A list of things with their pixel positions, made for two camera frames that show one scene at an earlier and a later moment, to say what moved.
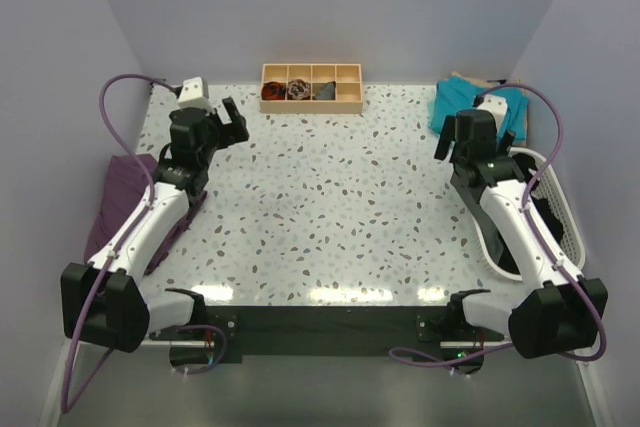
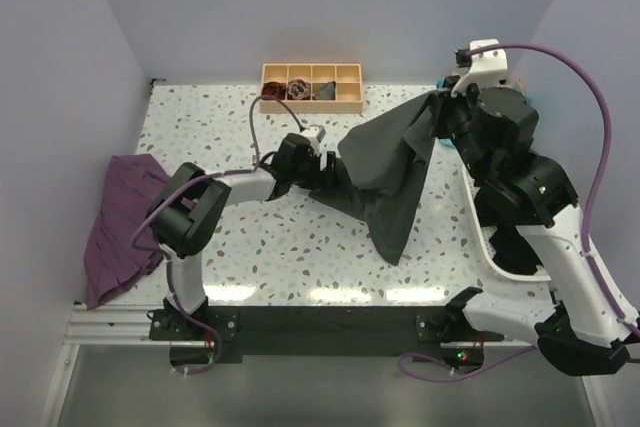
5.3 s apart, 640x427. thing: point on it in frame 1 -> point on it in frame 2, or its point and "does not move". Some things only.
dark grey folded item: [328, 92] does not move
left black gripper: [237, 127] -> [328, 176]
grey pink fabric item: [298, 89] does not move
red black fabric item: [273, 90] does not move
